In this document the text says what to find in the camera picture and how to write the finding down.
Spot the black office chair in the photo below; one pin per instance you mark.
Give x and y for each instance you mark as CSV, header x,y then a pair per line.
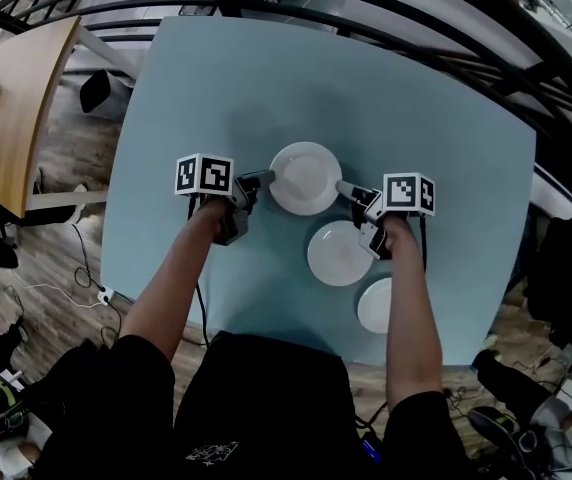
x,y
561,258

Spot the white plate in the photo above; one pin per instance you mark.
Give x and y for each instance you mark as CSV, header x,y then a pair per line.
x,y
375,308
338,255
306,178

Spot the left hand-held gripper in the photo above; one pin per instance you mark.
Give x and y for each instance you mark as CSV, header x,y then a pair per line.
x,y
203,175

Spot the person's black t-shirt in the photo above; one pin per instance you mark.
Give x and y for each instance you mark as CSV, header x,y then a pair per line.
x,y
266,393

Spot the small blue device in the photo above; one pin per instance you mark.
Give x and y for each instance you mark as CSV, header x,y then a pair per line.
x,y
369,449

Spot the person's right forearm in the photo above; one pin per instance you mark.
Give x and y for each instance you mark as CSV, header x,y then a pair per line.
x,y
411,328

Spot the white bin with black liner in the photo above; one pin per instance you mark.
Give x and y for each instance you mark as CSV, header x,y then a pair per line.
x,y
95,90

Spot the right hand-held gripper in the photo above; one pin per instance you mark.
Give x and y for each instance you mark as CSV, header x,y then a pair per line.
x,y
408,193

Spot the white power strip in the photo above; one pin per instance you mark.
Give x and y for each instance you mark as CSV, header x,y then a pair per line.
x,y
106,295

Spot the person's left forearm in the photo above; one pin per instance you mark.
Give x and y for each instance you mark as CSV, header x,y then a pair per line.
x,y
166,298

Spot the light wooden desk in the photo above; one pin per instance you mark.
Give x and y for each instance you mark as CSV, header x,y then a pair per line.
x,y
21,93

